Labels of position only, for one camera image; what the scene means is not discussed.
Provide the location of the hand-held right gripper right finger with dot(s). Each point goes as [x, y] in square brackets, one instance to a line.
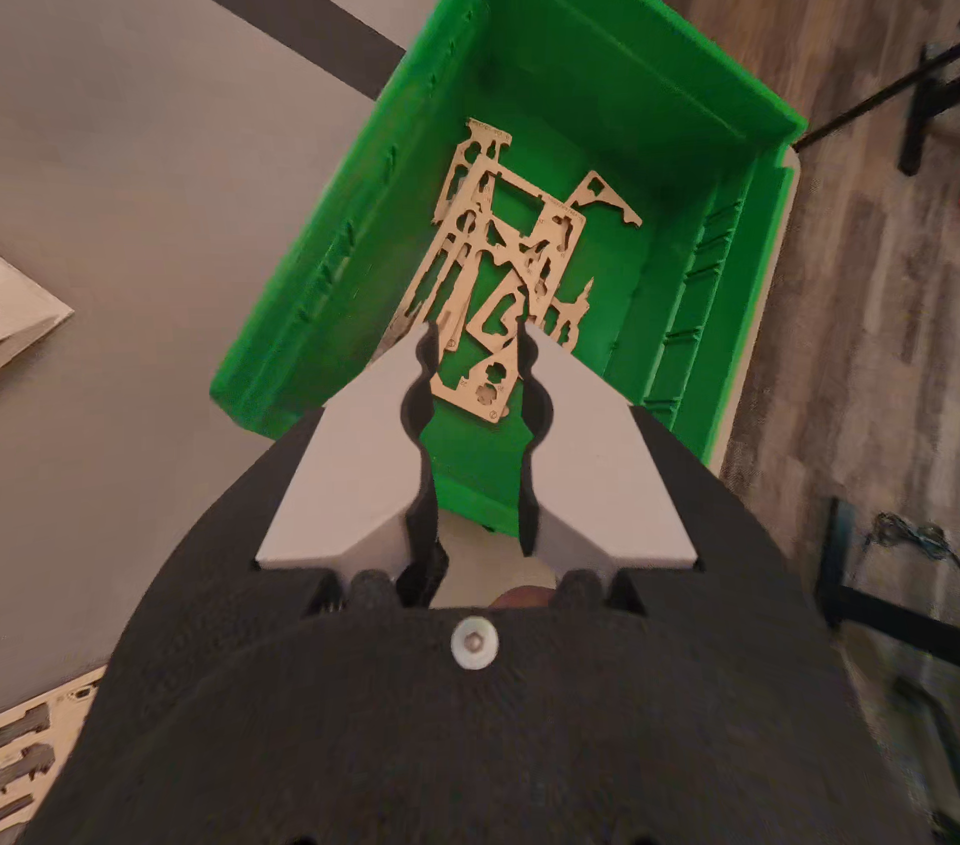
[607, 485]

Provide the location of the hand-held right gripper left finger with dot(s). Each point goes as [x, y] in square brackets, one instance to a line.
[345, 485]

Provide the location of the wooden sheet frame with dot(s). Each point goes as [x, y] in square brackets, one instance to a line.
[491, 136]
[465, 391]
[615, 204]

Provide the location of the wooden parts sheet round holes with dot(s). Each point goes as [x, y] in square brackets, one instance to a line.
[71, 740]

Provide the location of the green plastic bin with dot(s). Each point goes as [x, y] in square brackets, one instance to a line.
[600, 72]

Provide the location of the black metal furniture leg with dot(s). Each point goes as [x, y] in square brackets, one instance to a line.
[921, 110]
[832, 560]

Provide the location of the illustrated instruction booklet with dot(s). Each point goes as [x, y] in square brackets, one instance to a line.
[30, 320]

